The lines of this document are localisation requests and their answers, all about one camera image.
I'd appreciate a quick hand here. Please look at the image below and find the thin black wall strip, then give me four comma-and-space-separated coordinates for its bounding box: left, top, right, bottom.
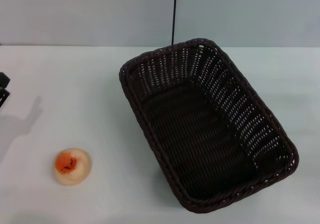
171, 0, 178, 46

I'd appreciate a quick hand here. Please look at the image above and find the dark brown woven basket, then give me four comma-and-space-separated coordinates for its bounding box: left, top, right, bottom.
118, 37, 300, 207

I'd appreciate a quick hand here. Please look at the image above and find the round bun with orange topping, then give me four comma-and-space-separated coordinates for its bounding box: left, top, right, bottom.
53, 147, 93, 186

